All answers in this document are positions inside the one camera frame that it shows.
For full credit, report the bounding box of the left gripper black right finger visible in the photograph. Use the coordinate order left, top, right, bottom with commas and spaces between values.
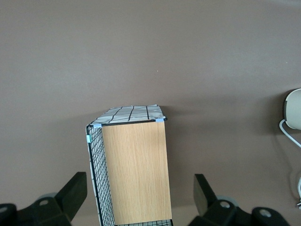
188, 173, 290, 226

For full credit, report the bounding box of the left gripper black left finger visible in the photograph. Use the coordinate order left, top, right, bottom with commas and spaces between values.
0, 171, 88, 226

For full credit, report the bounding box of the white two-slot toaster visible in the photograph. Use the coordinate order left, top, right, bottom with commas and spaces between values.
283, 88, 301, 130

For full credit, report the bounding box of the wire basket with wooden boards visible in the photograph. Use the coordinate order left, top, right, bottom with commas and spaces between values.
84, 105, 174, 226

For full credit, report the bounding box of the white toaster power cord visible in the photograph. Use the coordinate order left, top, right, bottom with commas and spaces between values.
279, 119, 301, 209

